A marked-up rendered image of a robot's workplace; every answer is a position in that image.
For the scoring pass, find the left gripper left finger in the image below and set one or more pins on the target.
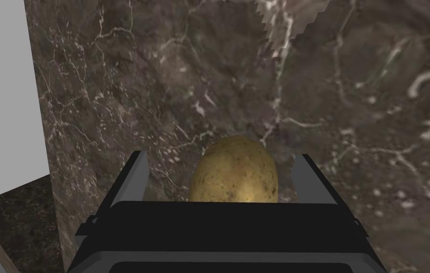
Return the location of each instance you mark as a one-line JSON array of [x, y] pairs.
[[131, 180]]

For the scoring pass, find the brown potato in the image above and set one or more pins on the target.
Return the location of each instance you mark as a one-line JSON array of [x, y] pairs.
[[234, 172]]

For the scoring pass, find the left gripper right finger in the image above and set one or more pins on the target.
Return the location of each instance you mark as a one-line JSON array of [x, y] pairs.
[[313, 180]]

